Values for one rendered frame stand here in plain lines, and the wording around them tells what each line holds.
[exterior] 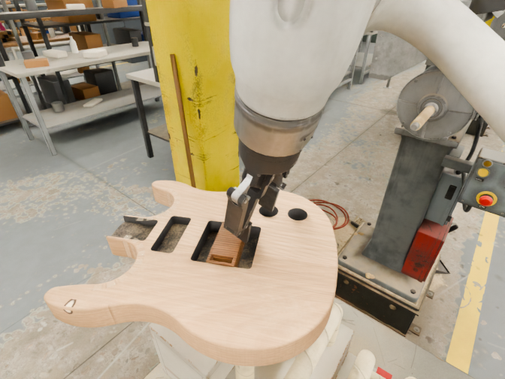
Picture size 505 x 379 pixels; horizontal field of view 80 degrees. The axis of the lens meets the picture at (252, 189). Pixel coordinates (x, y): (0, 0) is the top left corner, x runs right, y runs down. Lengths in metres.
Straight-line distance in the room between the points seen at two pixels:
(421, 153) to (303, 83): 1.31
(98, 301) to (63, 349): 1.60
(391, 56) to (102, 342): 1.89
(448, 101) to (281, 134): 1.04
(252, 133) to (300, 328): 0.26
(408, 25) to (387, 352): 0.67
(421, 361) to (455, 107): 0.83
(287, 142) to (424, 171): 1.30
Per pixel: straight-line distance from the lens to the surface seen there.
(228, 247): 0.51
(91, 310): 0.49
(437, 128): 1.32
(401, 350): 0.85
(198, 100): 1.44
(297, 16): 0.22
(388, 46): 1.00
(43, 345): 2.16
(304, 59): 0.23
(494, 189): 1.37
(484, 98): 0.39
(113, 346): 1.99
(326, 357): 0.69
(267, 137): 0.29
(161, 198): 0.69
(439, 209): 1.67
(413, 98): 1.31
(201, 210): 0.60
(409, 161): 1.56
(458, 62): 0.40
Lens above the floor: 1.62
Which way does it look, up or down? 34 degrees down
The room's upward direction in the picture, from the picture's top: straight up
